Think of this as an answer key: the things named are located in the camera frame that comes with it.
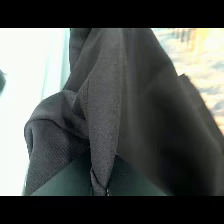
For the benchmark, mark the black garment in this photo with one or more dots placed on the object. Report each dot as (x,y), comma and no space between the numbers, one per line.
(140,100)

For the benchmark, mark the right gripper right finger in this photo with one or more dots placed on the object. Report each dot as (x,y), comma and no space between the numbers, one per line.
(133,181)

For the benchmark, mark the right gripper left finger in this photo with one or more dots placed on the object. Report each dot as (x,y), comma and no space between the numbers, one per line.
(66,181)

